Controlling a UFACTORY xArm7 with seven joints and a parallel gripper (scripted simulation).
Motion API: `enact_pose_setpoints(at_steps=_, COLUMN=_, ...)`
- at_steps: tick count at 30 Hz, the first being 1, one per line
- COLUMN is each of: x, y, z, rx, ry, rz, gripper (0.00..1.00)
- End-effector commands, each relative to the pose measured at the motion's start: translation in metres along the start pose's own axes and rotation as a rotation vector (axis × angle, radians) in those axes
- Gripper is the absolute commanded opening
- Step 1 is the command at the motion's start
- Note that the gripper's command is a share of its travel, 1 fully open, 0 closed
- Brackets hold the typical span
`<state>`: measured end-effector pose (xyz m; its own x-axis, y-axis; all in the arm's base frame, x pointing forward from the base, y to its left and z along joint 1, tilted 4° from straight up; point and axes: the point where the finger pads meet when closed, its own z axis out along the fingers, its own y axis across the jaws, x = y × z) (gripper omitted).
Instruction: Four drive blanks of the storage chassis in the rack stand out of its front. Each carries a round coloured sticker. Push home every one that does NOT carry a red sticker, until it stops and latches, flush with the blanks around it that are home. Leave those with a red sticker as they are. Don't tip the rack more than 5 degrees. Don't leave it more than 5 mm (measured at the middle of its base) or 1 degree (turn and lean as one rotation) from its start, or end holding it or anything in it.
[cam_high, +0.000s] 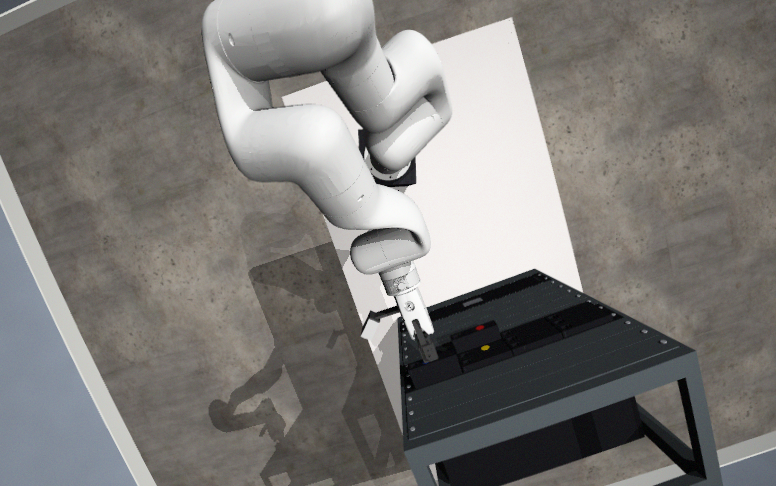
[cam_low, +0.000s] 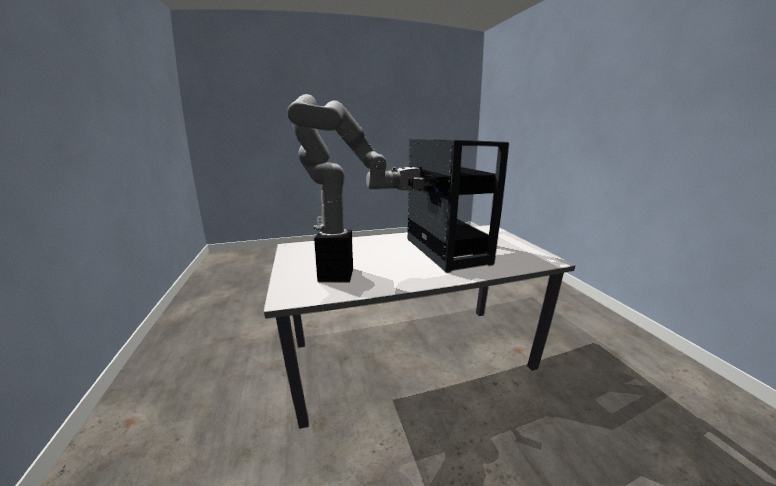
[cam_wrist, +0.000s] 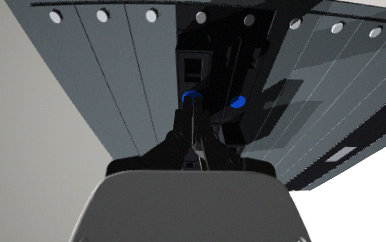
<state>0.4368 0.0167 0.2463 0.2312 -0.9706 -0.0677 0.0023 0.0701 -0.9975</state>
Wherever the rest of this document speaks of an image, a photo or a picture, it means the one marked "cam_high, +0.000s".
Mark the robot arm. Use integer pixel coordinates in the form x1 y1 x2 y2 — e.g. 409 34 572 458
201 0 453 293

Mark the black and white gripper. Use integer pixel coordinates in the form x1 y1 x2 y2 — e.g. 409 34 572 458
386 280 438 363

